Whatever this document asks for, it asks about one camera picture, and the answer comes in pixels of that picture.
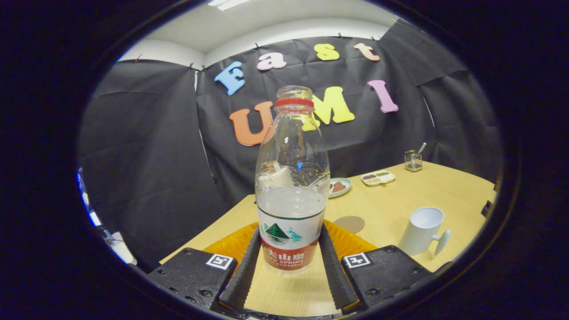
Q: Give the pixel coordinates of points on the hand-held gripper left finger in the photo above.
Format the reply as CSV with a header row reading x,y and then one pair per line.
x,y
240,280

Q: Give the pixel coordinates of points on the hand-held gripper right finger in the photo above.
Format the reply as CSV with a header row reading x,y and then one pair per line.
x,y
338,275

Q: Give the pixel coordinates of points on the round brown coaster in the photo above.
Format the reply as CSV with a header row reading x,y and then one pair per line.
x,y
351,224

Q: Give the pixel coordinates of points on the clear plastic juice bottle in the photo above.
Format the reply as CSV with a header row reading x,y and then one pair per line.
x,y
291,209

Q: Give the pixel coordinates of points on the white cup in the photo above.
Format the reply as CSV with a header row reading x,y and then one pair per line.
x,y
420,233

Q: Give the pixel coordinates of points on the pale green plate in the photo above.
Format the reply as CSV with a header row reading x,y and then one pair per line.
x,y
341,194

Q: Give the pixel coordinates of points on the brown meat piece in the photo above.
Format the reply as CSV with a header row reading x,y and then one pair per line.
x,y
339,186

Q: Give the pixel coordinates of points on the wooden table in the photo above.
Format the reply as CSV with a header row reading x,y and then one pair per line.
x,y
391,200

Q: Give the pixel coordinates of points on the white divided seed dish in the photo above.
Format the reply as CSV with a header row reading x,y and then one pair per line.
x,y
386,178

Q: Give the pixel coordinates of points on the black table clamp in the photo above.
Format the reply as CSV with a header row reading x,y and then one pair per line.
x,y
487,209

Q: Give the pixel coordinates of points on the long ceiling light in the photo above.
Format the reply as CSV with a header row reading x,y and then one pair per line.
x,y
229,3

